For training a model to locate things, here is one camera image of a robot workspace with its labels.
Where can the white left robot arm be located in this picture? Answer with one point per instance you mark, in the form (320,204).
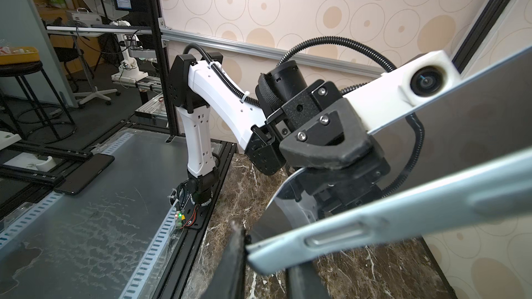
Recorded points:
(199,86)

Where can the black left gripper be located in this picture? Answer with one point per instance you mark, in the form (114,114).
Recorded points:
(338,164)

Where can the left aluminium frame rail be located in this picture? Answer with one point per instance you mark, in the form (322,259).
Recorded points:
(271,53)

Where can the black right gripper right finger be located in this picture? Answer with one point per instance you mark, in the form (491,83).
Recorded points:
(303,281)

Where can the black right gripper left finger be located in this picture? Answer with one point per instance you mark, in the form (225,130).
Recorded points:
(229,277)

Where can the black stool with yellow tray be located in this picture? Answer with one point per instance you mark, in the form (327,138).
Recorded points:
(19,62)

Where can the black smartphone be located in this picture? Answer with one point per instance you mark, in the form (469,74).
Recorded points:
(477,169)

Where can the black phone on bench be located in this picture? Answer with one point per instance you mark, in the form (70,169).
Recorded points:
(81,177)

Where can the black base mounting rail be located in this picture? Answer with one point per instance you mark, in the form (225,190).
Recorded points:
(178,269)

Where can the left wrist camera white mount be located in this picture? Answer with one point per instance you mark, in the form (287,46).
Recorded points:
(405,90)

